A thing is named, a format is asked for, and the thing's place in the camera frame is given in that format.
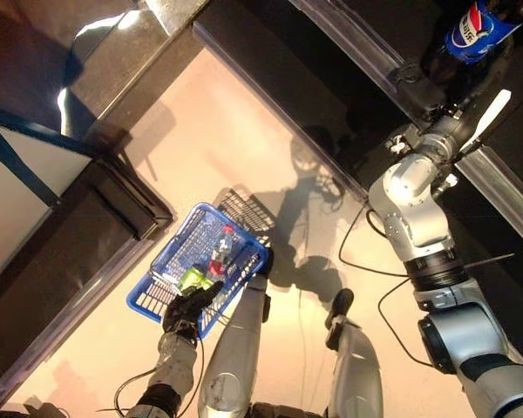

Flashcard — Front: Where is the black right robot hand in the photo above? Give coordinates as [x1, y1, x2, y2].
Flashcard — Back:
[418, 51, 513, 140]

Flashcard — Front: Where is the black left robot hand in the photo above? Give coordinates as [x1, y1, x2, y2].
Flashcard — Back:
[161, 280, 224, 339]

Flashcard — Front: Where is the blue plastic shopping basket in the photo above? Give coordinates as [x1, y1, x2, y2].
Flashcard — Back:
[126, 202, 275, 341]

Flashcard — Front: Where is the clear water bottle red cap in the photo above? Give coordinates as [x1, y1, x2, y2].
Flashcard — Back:
[207, 224, 237, 276]

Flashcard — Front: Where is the Pepsi cola bottle blue cap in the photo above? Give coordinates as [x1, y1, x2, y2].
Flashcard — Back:
[443, 0, 523, 67]

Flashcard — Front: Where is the green drink can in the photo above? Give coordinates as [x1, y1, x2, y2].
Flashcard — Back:
[177, 264, 215, 293]

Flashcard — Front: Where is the white flat wrist tab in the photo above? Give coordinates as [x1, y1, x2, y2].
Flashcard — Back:
[460, 88, 514, 152]

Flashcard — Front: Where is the silver left robot leg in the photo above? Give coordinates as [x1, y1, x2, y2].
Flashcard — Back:
[198, 247, 275, 418]

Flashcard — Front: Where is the silver robot leg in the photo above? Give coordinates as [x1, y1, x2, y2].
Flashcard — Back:
[198, 247, 275, 418]
[323, 287, 384, 418]

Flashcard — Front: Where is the black low shelf unit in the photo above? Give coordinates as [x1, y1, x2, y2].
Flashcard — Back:
[0, 102, 176, 406]

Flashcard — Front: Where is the black base plinth board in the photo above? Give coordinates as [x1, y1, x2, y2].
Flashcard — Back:
[191, 0, 523, 319]

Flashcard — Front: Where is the silver right robot leg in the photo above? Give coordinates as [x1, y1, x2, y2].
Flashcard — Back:
[323, 287, 384, 418]

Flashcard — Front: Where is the dark end base plinth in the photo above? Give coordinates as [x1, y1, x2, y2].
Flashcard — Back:
[56, 0, 210, 131]

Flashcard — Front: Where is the brown end panel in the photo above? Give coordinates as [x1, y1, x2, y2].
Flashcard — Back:
[0, 0, 84, 118]

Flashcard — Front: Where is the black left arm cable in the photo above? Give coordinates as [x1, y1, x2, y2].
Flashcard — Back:
[112, 339, 206, 418]

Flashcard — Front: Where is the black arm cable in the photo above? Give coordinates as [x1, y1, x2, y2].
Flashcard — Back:
[338, 208, 437, 371]
[112, 339, 206, 418]

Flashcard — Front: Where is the black shelf board clear rail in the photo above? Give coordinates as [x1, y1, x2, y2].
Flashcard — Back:
[287, 0, 445, 84]
[391, 43, 523, 236]

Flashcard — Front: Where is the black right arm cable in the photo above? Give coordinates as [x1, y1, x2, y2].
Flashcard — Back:
[338, 208, 437, 371]

